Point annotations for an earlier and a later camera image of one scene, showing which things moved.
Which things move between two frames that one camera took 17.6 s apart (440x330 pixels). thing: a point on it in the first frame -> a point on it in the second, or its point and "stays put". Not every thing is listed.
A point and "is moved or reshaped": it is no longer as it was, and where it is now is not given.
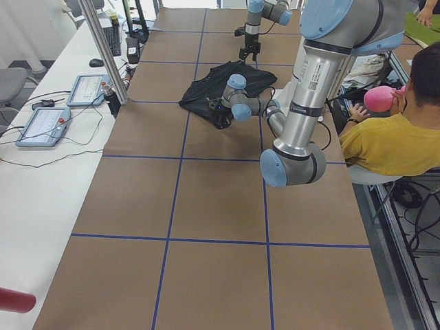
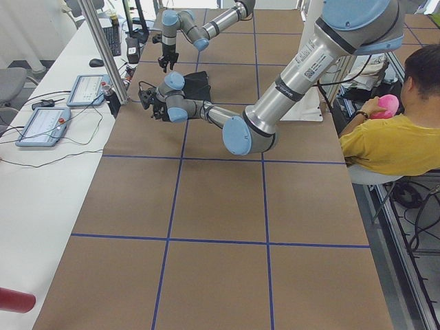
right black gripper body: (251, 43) -> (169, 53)
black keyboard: (113, 36) stays put
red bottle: (12, 300) stays put
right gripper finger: (256, 50) -> (173, 57)
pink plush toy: (379, 98) -> (390, 102)
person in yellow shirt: (406, 143) stays put
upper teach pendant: (86, 91) stays put
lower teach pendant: (45, 128) stays put
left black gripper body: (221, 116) -> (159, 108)
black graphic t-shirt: (203, 95) is moved or reshaped
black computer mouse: (95, 62) stays put
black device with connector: (113, 100) stays put
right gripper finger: (243, 53) -> (163, 63)
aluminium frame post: (99, 38) stays put
